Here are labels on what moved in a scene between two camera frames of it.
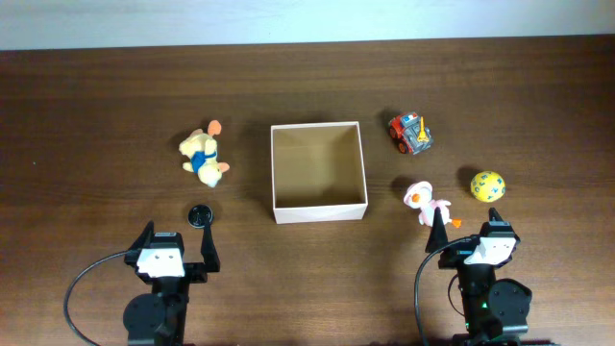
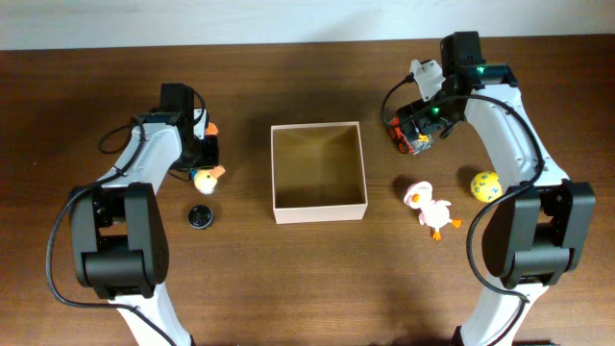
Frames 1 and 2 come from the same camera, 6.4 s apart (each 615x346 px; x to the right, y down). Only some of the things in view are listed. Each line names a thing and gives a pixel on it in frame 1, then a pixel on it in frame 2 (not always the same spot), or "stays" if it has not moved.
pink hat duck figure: x=419 y=195 stays
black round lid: x=199 y=215 stays
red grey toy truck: x=410 y=133 stays
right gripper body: x=452 y=260 to x=415 y=123
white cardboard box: x=318 y=172 stays
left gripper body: x=131 y=259 to x=199 y=159
